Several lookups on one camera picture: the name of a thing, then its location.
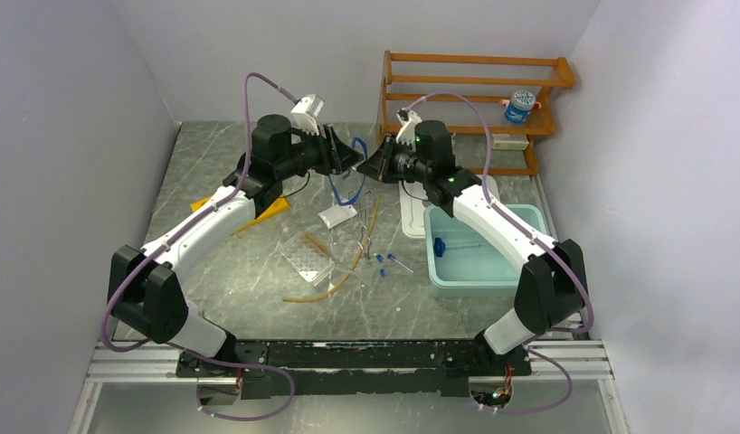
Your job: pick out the tan bristle tube brush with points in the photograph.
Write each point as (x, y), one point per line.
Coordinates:
(317, 244)

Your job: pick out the light teal plastic bin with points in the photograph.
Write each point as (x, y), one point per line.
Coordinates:
(483, 272)

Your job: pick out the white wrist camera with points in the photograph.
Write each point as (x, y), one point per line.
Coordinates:
(305, 114)
(409, 119)

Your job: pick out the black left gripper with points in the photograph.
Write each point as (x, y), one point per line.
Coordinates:
(345, 155)

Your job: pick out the clear glass watch plate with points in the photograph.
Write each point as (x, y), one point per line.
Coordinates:
(335, 266)

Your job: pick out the clear plastic well plate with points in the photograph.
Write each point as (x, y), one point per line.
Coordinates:
(308, 260)

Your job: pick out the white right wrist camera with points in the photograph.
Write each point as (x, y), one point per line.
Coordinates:
(409, 119)

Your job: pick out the tan rubber tubing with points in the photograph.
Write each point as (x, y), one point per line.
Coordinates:
(330, 292)

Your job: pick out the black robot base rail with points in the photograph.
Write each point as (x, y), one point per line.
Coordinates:
(276, 368)

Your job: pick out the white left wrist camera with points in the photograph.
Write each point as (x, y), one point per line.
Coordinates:
(305, 114)

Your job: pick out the white plastic bin lid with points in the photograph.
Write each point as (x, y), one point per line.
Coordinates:
(412, 210)

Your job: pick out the metal crucible tongs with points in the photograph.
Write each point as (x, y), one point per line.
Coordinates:
(364, 205)

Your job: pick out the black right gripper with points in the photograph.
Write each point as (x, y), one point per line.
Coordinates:
(374, 164)

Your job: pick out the small white box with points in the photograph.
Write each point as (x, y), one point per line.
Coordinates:
(510, 142)

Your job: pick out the blue safety glasses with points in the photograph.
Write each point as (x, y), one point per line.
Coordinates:
(347, 188)

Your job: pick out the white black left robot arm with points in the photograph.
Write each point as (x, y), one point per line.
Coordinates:
(145, 284)

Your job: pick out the yellow test tube rack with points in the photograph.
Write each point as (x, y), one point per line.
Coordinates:
(279, 206)

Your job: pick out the white plastic zip bag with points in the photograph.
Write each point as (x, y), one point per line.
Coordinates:
(337, 214)

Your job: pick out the aluminium extrusion frame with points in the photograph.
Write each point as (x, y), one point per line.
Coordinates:
(151, 364)

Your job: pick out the blue white labelled jar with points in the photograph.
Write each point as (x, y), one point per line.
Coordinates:
(519, 106)

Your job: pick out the orange wooden shelf rack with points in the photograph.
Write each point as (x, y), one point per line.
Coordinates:
(463, 91)

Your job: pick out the blue base graduated cylinder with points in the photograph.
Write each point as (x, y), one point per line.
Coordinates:
(440, 247)

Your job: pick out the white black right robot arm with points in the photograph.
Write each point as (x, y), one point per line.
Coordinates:
(551, 274)

